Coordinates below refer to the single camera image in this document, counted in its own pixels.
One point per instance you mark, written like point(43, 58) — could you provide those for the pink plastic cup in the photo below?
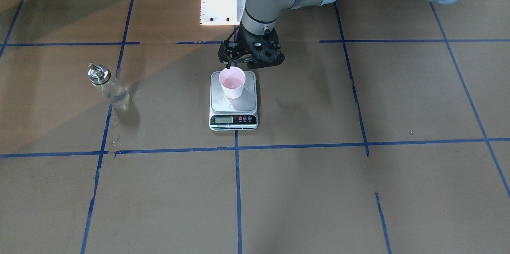
point(232, 81)

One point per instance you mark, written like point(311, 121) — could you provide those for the clear glass sauce bottle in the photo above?
point(111, 88)

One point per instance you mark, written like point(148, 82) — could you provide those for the silver digital kitchen scale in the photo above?
point(228, 114)

